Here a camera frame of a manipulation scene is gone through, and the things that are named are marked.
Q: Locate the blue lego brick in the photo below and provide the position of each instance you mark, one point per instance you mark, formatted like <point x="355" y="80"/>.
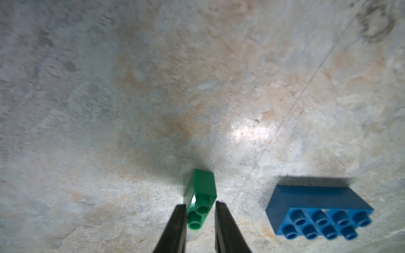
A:
<point x="312" y="212"/>

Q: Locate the small dark green lego brick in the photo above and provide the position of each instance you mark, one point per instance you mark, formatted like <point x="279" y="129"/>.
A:
<point x="199" y="197"/>

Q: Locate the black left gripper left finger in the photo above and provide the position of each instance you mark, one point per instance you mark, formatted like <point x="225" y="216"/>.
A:
<point x="173" y="238"/>

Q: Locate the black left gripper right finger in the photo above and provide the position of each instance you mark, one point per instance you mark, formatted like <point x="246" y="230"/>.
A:
<point x="228" y="238"/>

